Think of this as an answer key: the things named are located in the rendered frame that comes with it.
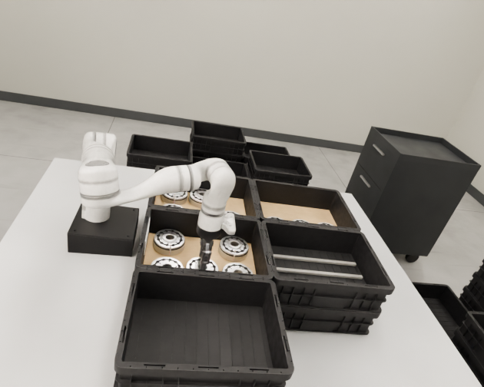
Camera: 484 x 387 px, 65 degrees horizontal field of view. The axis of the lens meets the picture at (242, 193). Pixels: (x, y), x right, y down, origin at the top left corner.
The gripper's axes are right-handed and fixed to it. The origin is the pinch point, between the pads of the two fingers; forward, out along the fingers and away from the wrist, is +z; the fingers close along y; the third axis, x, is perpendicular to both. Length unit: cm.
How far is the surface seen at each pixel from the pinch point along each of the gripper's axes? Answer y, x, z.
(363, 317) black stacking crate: 12, 54, 7
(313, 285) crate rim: 12.3, 32.7, -4.9
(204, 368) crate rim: 42.0, -0.6, -5.9
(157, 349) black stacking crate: 30.5, -11.0, 4.2
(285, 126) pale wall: -324, 108, 67
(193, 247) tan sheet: -10.2, -2.5, 4.0
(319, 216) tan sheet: -40, 52, 4
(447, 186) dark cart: -114, 168, 16
